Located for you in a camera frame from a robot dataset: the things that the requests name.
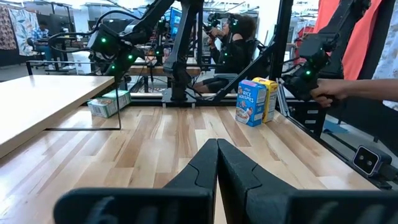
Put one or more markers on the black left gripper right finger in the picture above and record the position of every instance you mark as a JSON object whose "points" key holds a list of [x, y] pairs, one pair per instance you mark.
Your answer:
{"points": [[242, 180]]}

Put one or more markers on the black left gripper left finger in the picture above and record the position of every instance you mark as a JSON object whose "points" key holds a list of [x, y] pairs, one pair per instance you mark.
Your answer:
{"points": [[199, 174]]}

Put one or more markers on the green Apple Jacks cereal box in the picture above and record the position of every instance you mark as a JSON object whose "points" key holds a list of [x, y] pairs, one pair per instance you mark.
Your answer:
{"points": [[102, 107]]}

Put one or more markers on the blue Rice Krispies cereal box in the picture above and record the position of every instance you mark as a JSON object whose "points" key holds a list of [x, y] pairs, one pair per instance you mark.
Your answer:
{"points": [[250, 102]]}

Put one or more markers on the yellow Corn Pops cereal box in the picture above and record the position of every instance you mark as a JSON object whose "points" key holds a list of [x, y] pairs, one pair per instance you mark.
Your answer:
{"points": [[272, 99]]}

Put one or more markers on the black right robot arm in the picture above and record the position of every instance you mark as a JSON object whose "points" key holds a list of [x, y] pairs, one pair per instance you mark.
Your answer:
{"points": [[182, 46]]}

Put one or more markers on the person's forearm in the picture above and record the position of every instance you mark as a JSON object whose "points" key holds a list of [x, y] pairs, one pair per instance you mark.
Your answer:
{"points": [[373, 88]]}

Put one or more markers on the white bin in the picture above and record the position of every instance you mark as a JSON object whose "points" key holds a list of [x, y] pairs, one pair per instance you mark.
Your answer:
{"points": [[81, 62]]}

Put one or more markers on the blue-lit monitor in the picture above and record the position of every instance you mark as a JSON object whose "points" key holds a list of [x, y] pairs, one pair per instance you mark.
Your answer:
{"points": [[175, 21]]}

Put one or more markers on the person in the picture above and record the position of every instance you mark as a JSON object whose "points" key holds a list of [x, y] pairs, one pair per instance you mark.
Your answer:
{"points": [[40, 34], [233, 56]]}

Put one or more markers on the black storage rack white labels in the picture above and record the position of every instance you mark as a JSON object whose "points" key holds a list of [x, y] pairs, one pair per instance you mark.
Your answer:
{"points": [[308, 118]]}

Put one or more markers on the grey office chair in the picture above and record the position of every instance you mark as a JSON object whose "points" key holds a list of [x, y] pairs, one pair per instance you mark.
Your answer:
{"points": [[225, 76]]}

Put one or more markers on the white leaf print curtain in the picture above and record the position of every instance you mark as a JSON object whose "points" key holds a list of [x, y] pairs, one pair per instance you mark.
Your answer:
{"points": [[25, 28]]}

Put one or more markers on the brown patterned curtain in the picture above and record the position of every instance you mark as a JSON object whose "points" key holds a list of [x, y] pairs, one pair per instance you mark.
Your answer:
{"points": [[6, 28]]}

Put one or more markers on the person's hand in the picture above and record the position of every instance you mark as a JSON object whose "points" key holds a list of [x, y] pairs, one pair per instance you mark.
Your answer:
{"points": [[329, 90]]}

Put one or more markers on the orange curtain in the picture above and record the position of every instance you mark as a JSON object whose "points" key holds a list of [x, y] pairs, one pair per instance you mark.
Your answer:
{"points": [[357, 46]]}

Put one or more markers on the white patterned fabric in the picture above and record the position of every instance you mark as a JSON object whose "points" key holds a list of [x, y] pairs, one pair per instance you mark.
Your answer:
{"points": [[390, 56]]}

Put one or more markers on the wooden shelf with black frame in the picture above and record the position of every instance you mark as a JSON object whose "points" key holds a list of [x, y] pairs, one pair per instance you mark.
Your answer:
{"points": [[46, 102]]}

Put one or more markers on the silver metal bracket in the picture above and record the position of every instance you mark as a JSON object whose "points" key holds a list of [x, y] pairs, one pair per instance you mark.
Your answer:
{"points": [[282, 99]]}

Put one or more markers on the small white-faced depth camera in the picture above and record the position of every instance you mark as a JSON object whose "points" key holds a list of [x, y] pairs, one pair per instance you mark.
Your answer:
{"points": [[367, 160]]}

